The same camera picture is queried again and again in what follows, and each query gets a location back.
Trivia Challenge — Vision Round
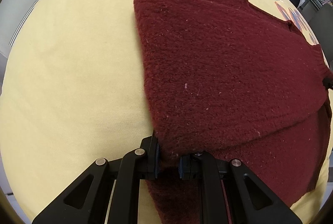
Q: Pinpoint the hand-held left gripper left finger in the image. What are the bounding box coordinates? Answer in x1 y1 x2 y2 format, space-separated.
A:
31 136 160 224

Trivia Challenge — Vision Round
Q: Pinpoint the dark red knitted sweater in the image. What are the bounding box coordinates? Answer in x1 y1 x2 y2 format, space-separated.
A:
133 0 332 224

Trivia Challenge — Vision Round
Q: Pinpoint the yellow cartoon printed bedsheet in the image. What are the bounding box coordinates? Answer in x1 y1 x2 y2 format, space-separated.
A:
0 0 333 224

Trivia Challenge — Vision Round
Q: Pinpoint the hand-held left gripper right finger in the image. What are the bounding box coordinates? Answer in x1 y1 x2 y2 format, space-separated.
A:
179 151 303 224

